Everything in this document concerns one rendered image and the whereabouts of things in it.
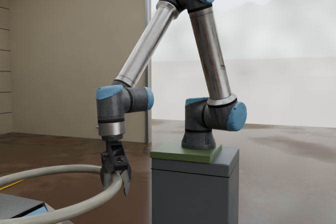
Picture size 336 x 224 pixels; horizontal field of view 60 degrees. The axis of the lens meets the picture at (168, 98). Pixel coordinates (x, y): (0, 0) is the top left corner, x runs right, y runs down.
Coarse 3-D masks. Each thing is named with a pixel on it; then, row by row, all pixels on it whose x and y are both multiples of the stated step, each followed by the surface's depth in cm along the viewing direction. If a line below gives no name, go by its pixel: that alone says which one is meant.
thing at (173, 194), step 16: (160, 160) 148; (176, 160) 145; (224, 160) 143; (160, 176) 148; (176, 176) 145; (192, 176) 143; (208, 176) 140; (224, 176) 137; (160, 192) 149; (176, 192) 146; (192, 192) 143; (208, 192) 140; (224, 192) 137; (160, 208) 149; (176, 208) 146; (192, 208) 143; (208, 208) 141; (224, 208) 138
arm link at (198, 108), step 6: (186, 102) 157; (192, 102) 154; (198, 102) 153; (204, 102) 153; (186, 108) 157; (192, 108) 154; (198, 108) 152; (204, 108) 149; (186, 114) 157; (192, 114) 154; (198, 114) 151; (186, 120) 157; (192, 120) 154; (198, 120) 152; (186, 126) 158; (192, 126) 154; (198, 126) 153; (204, 126) 152
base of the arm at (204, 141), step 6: (186, 132) 158; (192, 132) 155; (198, 132) 154; (204, 132) 154; (210, 132) 157; (186, 138) 156; (192, 138) 154; (198, 138) 153; (204, 138) 153; (210, 138) 155; (186, 144) 155; (192, 144) 153; (198, 144) 152; (204, 144) 152; (210, 144) 154
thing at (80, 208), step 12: (36, 168) 110; (48, 168) 110; (60, 168) 111; (72, 168) 111; (84, 168) 110; (96, 168) 107; (0, 180) 100; (12, 180) 104; (120, 180) 91; (108, 192) 81; (84, 204) 73; (96, 204) 76; (24, 216) 67; (36, 216) 67; (48, 216) 68; (60, 216) 69; (72, 216) 71
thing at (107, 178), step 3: (105, 174) 96; (108, 174) 96; (105, 177) 96; (108, 177) 96; (111, 177) 97; (105, 180) 96; (108, 180) 96; (105, 183) 96; (108, 183) 96; (102, 186) 96; (105, 186) 96; (108, 186) 96
